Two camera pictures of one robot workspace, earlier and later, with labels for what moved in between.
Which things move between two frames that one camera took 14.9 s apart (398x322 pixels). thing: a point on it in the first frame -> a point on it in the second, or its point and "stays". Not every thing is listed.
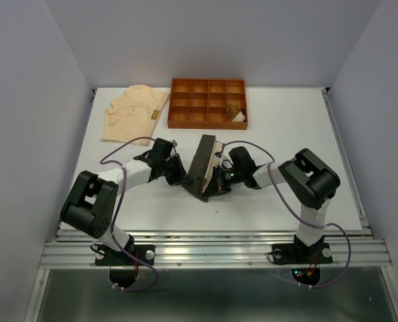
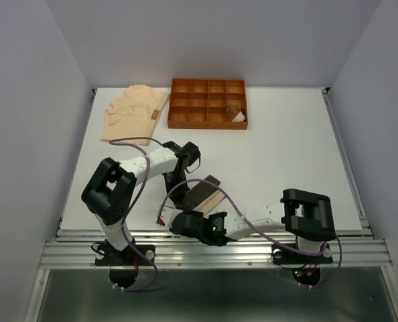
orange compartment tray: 202,103 stays
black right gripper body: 234,175 -> 193,213
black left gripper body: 162,163 -> 182,173
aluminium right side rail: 329,98 stays
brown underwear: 234,114 stays
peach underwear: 135,113 stays
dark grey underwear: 203,167 -> 202,197
